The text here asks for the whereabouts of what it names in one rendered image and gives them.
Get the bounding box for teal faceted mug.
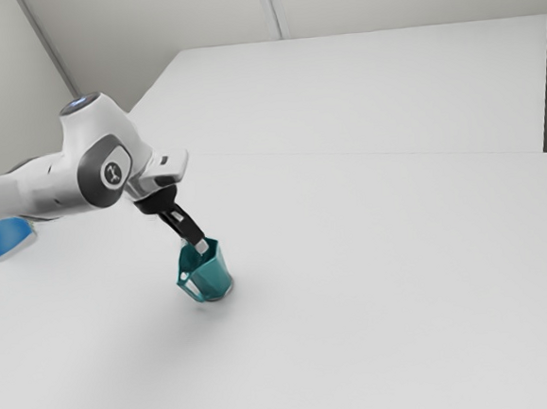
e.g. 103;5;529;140
171;233;235;306

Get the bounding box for blue robot base block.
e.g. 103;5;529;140
0;132;41;259

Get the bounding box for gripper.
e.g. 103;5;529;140
132;182;210;260

